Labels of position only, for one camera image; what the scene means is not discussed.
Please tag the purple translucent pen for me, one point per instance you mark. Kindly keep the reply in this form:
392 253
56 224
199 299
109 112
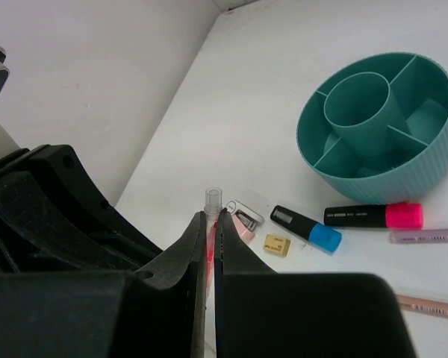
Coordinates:
406 237

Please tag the brown translucent pen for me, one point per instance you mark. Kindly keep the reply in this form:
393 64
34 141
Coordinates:
424 306

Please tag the teal round divided organizer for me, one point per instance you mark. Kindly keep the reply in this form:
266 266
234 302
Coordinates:
377 130

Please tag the pink capped black highlighter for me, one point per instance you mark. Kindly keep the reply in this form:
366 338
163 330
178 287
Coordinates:
392 216

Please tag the yellow eraser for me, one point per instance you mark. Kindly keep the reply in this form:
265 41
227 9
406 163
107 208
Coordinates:
277 245

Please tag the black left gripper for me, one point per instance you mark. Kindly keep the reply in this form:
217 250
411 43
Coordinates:
75 228

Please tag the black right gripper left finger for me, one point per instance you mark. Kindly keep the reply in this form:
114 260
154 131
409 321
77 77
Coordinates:
156 311

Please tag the blue capped black highlighter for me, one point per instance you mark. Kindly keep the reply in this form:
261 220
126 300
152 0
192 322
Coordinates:
319 235

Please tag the red translucent pen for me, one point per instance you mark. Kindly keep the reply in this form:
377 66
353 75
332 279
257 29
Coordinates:
210 242

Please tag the pink white mini stapler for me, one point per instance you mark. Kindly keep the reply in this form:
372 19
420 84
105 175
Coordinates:
245 219

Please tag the clear pen cap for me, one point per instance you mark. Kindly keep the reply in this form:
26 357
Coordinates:
213 203

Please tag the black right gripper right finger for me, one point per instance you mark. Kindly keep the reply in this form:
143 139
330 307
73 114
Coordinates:
262 313

